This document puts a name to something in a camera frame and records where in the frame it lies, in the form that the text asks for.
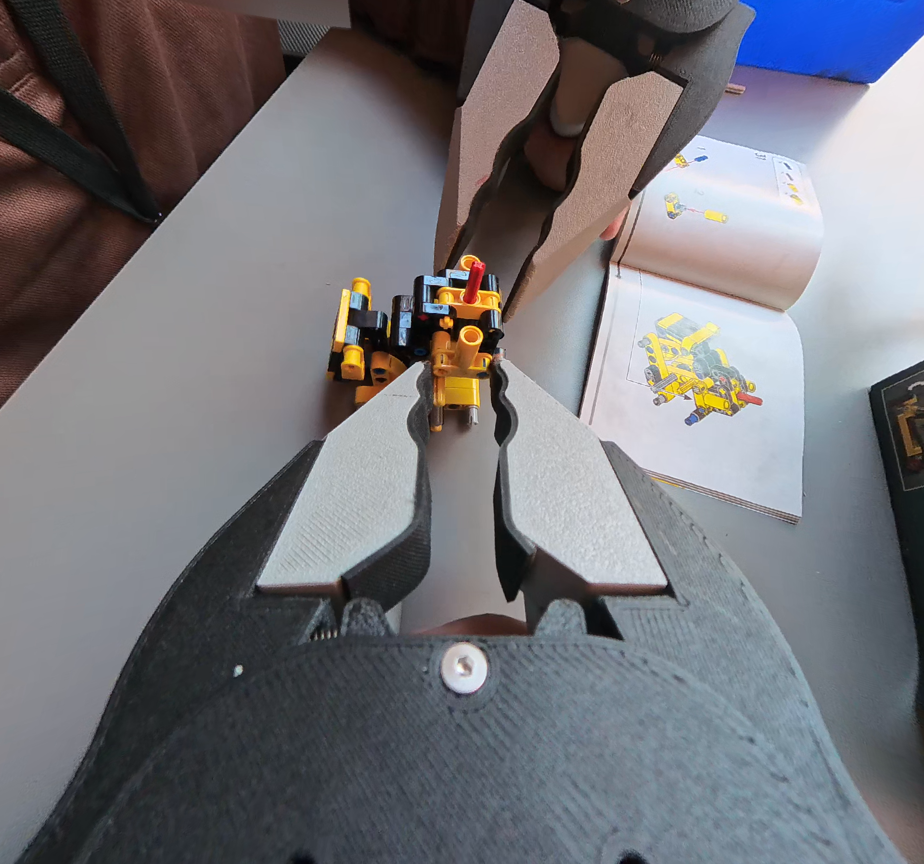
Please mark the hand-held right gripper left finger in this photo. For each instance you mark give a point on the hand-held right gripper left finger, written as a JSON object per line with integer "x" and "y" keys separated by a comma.
{"x": 346, "y": 503}

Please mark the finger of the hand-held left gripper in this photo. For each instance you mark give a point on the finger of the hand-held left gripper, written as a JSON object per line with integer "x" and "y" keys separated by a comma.
{"x": 498, "y": 84}
{"x": 628, "y": 135}

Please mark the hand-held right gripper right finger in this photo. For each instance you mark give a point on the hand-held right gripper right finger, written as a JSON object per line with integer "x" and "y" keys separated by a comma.
{"x": 570, "y": 503}

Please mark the yellow black lego model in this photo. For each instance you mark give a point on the yellow black lego model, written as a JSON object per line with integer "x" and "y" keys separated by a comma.
{"x": 462, "y": 391}

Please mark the yellow lego tube connector piece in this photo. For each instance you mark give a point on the yellow lego tube connector piece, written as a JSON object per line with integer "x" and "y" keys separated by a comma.
{"x": 469, "y": 344}

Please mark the lego instruction booklet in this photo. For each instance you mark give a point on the lego instruction booklet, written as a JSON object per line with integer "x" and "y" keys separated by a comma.
{"x": 722, "y": 460}

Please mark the black lego set box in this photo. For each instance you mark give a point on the black lego set box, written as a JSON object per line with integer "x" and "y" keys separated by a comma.
{"x": 902, "y": 517}

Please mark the person's left hand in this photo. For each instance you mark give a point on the person's left hand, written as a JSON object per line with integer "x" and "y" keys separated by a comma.
{"x": 548, "y": 156}

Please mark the blue storage box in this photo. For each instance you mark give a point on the blue storage box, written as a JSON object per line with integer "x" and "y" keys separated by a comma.
{"x": 830, "y": 12}

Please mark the person's brown clothing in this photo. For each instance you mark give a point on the person's brown clothing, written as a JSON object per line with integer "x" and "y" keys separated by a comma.
{"x": 72, "y": 265}

